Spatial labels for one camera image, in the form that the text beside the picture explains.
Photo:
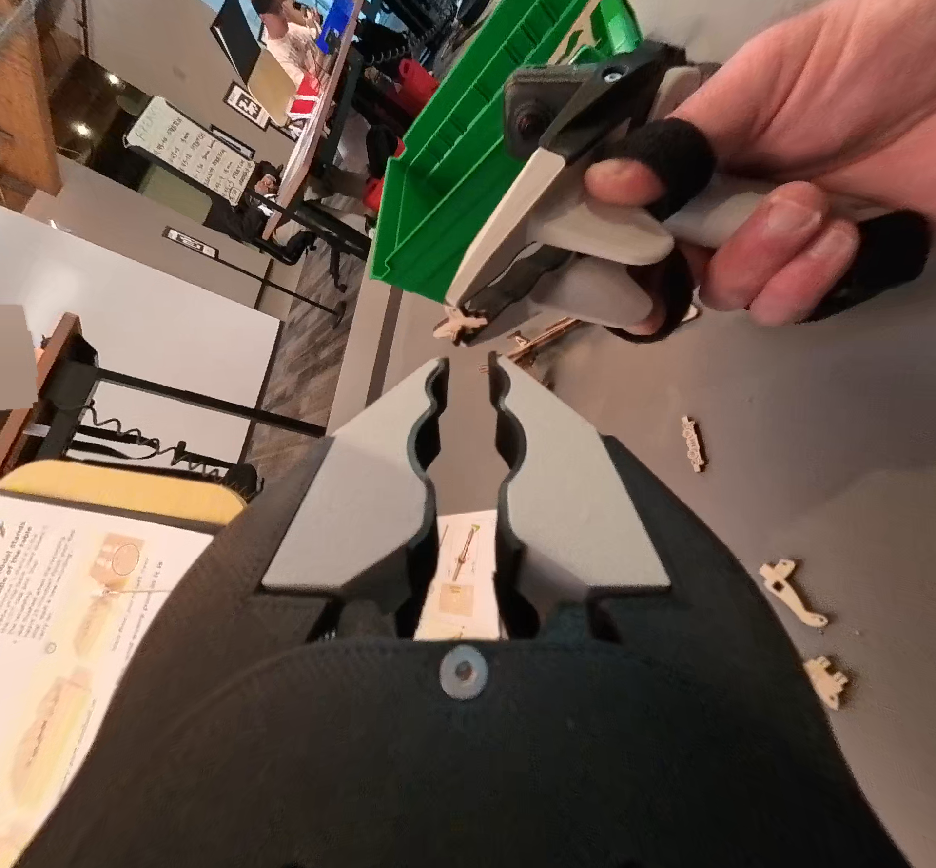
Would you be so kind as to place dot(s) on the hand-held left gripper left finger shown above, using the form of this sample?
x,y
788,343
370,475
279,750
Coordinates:
x,y
344,517

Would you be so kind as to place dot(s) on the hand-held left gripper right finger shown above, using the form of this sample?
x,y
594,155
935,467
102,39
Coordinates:
x,y
578,517

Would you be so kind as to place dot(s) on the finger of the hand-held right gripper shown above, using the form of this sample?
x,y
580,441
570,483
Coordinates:
x,y
607,236
504,225

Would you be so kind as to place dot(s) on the assembled wooden model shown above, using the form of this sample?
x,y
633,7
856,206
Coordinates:
x,y
545,338

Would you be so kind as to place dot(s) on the small wooden model part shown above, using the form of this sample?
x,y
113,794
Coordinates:
x,y
779,575
826,681

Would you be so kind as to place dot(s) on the person's right hand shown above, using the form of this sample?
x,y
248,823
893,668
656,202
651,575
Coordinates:
x,y
819,93

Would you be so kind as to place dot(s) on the long notched wooden part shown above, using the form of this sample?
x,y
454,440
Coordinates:
x,y
693,444

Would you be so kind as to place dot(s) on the long wooden top desk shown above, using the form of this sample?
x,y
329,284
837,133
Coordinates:
x,y
307,144

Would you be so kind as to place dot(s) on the blue plastic bin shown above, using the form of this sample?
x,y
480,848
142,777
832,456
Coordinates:
x,y
336,24

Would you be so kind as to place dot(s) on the white partition panel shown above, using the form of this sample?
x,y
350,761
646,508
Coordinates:
x,y
146,312

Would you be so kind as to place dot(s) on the black white marker sign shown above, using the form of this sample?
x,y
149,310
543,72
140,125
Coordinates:
x,y
245,105
191,243

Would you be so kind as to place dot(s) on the printed instruction sheet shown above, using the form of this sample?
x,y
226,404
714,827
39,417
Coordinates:
x,y
73,627

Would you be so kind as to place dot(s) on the whiteboard with writing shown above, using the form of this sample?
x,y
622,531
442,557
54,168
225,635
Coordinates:
x,y
183,151

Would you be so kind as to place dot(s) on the black desk frame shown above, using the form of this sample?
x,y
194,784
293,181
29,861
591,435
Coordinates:
x,y
73,371

